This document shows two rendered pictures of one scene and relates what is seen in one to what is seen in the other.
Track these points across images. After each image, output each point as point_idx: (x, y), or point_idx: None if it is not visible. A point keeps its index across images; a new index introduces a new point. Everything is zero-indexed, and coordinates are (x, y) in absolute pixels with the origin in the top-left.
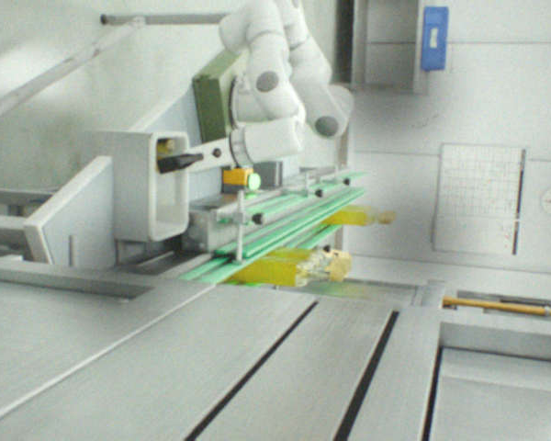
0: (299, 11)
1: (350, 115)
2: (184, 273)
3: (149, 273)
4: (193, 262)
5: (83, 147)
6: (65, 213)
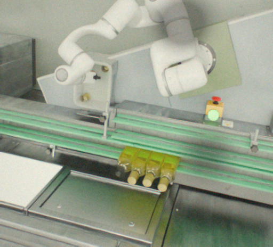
0: (159, 3)
1: (179, 84)
2: (83, 125)
3: (65, 115)
4: (93, 124)
5: None
6: (50, 79)
